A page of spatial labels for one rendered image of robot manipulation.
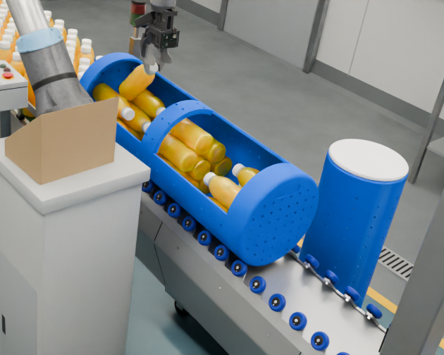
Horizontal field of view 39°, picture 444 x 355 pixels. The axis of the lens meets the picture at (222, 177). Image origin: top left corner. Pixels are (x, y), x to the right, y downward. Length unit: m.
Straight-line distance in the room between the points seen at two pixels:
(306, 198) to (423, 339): 0.79
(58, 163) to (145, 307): 1.47
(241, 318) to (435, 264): 0.86
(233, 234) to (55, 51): 0.63
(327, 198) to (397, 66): 3.28
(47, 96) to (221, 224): 0.54
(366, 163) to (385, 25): 3.30
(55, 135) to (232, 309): 0.65
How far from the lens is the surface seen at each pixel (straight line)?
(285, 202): 1.63
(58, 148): 1.57
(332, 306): 1.72
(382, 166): 2.21
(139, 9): 2.70
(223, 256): 1.72
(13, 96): 2.27
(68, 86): 1.63
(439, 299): 0.95
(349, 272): 2.34
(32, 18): 1.83
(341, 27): 5.67
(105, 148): 1.66
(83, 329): 1.93
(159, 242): 1.92
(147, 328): 2.86
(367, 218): 2.20
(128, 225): 1.77
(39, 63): 1.64
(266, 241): 1.67
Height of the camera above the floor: 2.01
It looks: 30 degrees down
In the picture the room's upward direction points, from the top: 10 degrees clockwise
